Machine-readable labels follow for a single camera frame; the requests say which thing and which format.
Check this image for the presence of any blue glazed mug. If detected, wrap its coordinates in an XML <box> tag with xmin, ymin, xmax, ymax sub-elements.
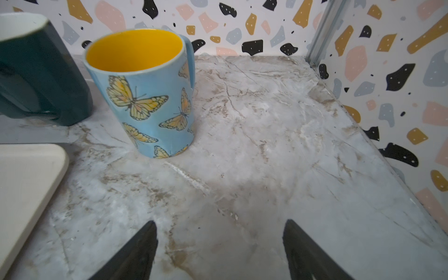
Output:
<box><xmin>83</xmin><ymin>29</ymin><xmax>196</xmax><ymax>159</ymax></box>

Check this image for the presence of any dark green mug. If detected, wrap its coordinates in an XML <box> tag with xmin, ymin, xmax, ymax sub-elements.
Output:
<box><xmin>1</xmin><ymin>12</ymin><xmax>93</xmax><ymax>126</ymax></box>

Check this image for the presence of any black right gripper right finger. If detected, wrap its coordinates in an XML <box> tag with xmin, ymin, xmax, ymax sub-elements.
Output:
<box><xmin>282</xmin><ymin>219</ymin><xmax>353</xmax><ymax>280</ymax></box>

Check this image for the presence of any beige rectangular tray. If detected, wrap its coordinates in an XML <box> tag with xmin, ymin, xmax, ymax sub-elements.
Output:
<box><xmin>1</xmin><ymin>143</ymin><xmax>69</xmax><ymax>278</ymax></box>

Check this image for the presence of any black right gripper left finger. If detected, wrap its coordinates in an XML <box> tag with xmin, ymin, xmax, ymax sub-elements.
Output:
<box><xmin>91</xmin><ymin>220</ymin><xmax>158</xmax><ymax>280</ymax></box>

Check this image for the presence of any aluminium corner post right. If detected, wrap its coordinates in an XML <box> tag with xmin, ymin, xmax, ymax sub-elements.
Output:
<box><xmin>305</xmin><ymin>0</ymin><xmax>351</xmax><ymax>69</ymax></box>

